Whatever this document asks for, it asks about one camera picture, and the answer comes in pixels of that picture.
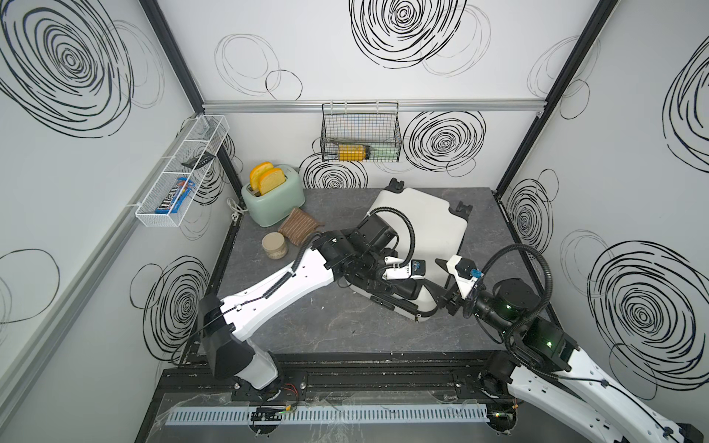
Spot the white hard-shell suitcase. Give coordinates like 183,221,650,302
351,179,472,321

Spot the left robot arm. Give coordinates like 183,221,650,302
195,207,417,391

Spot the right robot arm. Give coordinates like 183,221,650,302
434,244,705,442

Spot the brown striped cloth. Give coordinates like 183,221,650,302
278,208,321,247

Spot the beige round jar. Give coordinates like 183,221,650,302
261,232,288,260

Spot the mint green toaster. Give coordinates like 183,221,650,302
241,164,306,227

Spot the yellow item in basket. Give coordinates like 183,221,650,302
338,144,369,162

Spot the green item in basket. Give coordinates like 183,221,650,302
369,143,400,162

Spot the yellow toast slice front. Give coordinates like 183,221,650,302
258,168,287,196

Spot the yellow toast slice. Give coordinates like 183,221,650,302
249,162,274,193
258,168,287,196

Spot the yellow toast slice back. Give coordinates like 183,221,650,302
249,162,274,193

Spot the black remote in shelf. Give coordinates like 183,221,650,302
181,152,215,170

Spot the blue candy packet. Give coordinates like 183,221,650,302
154,177,195,214

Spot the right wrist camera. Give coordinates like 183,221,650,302
446,255,484,300

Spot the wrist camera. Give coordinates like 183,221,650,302
446,255,484,300
382,257,427,281

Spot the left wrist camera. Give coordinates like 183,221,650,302
382,257,427,281

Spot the black wire basket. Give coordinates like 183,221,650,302
319,101,403,162

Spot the white slotted cable duct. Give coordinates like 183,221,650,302
165,404,489,426

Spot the white wire shelf basket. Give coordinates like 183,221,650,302
135,114,229,228

